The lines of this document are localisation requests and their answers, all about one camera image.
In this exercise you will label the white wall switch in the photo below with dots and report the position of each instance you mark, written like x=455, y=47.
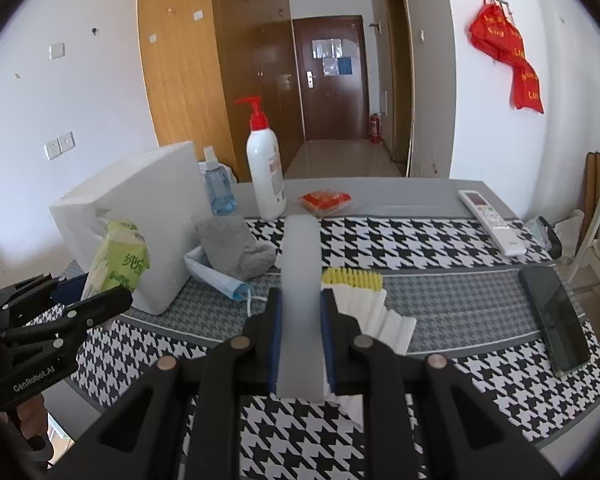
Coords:
x=57, y=50

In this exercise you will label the yellow bristle brush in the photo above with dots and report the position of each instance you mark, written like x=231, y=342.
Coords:
x=352, y=278

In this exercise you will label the wooden wardrobe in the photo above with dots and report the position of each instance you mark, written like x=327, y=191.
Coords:
x=190, y=80

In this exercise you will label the dark plastic object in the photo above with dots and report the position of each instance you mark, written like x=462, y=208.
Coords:
x=551, y=240

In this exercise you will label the white foam box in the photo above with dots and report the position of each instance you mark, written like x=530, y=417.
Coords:
x=145, y=195

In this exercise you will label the wooden side door frame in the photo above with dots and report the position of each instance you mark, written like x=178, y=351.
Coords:
x=402, y=75

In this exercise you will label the red snack packet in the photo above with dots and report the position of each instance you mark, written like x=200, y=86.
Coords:
x=325, y=201

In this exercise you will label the houndstooth tablecloth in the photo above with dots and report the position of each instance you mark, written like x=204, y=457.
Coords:
x=445, y=255

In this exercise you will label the blue face mask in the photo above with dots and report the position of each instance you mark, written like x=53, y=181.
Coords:
x=212, y=275

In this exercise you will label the white pump bottle red nozzle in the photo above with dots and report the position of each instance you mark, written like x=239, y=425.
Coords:
x=266, y=170

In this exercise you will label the pale translucent strip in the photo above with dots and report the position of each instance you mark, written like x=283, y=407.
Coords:
x=302, y=285

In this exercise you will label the black smartphone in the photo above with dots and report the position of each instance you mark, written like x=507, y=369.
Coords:
x=555, y=317

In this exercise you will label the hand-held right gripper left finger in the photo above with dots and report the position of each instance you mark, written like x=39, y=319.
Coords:
x=275, y=340

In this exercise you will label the brown cardboard sheet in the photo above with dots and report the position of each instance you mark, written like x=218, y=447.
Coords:
x=595, y=185

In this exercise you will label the red wall banner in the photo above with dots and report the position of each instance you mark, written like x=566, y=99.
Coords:
x=507, y=50

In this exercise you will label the red fire extinguisher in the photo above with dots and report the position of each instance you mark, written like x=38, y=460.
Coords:
x=375, y=129

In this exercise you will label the green tissue packet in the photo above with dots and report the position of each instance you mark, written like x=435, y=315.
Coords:
x=117, y=260

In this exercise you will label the white wall socket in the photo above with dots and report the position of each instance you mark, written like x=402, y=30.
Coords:
x=67, y=141
x=52, y=149

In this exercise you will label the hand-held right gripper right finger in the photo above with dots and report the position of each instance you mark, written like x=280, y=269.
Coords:
x=328, y=340

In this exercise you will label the white remote control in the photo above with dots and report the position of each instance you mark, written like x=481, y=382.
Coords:
x=492, y=220

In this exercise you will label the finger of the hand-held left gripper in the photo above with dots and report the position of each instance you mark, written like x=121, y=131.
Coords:
x=95, y=307
x=72, y=286

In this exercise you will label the person's left hand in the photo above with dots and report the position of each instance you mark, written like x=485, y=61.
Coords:
x=32, y=417

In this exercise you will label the blue spray bottle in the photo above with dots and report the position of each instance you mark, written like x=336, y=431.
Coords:
x=219, y=187

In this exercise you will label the grey sock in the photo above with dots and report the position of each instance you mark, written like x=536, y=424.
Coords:
x=232, y=247

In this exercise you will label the dark brown door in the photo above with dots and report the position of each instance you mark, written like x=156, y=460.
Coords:
x=332, y=105

